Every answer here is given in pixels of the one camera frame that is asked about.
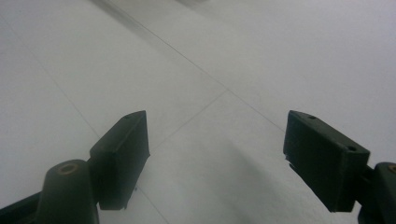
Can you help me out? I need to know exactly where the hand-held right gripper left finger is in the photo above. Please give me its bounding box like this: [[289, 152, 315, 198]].
[[89, 110, 150, 211]]

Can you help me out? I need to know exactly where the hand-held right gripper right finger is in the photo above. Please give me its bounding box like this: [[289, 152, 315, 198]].
[[282, 109, 375, 213]]

